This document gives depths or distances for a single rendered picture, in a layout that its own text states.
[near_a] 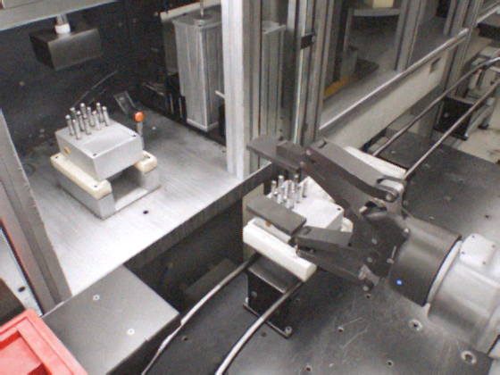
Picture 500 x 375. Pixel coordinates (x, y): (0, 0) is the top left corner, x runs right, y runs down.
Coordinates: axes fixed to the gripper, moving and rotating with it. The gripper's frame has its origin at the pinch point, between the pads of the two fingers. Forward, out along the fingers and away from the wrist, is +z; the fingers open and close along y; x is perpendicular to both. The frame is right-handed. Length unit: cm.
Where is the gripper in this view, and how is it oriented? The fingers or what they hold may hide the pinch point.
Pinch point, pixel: (271, 181)
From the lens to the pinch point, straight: 49.5
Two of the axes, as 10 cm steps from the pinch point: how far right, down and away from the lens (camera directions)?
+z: -7.5, -4.0, 5.3
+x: -6.6, 4.6, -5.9
